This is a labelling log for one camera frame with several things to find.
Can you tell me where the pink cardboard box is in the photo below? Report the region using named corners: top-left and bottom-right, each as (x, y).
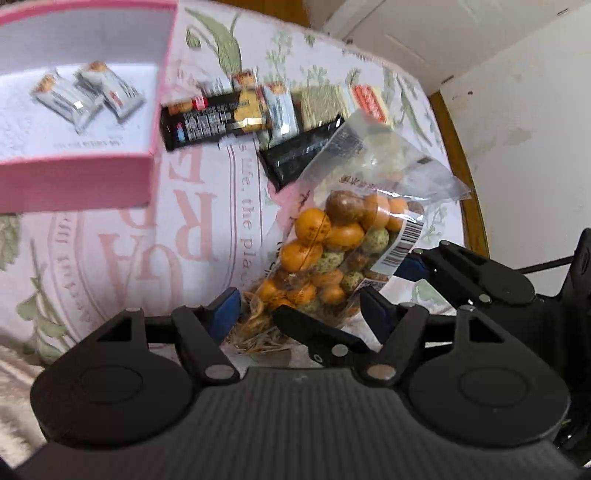
top-left (0, 0), bottom-right (179, 214)

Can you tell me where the clear bag of orange balls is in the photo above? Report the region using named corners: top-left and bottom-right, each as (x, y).
top-left (231, 110), bottom-right (472, 356)

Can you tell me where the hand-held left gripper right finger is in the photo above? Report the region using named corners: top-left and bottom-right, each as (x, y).
top-left (361, 288), bottom-right (509, 387)

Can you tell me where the pale fuzzy blanket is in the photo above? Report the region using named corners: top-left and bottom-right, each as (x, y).
top-left (0, 344), bottom-right (61, 468)

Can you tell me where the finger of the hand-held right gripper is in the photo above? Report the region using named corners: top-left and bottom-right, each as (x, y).
top-left (271, 305), bottom-right (370, 367)
top-left (393, 241), bottom-right (537, 318)

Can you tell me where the yellow snack packet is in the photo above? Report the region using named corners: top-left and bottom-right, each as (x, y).
top-left (228, 69), bottom-right (260, 93)

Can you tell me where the red snack packet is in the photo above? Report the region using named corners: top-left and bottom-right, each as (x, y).
top-left (350, 83), bottom-right (394, 126)

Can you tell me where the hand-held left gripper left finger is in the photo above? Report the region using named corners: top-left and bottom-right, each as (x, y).
top-left (95, 287), bottom-right (243, 387)

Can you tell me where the white panelled door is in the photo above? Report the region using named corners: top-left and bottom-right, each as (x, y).
top-left (305, 0), bottom-right (591, 95)

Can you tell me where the pale green cracker packet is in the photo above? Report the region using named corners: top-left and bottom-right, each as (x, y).
top-left (293, 84), bottom-right (356, 131)

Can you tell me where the silver snack bar packet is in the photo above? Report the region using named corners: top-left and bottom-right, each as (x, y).
top-left (75, 61), bottom-right (145, 123)
top-left (31, 73), bottom-right (105, 134)
top-left (262, 83), bottom-right (301, 139)

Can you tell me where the black cracker packet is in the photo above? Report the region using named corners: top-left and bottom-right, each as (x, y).
top-left (159, 87), bottom-right (273, 152)
top-left (257, 117), bottom-right (347, 193)

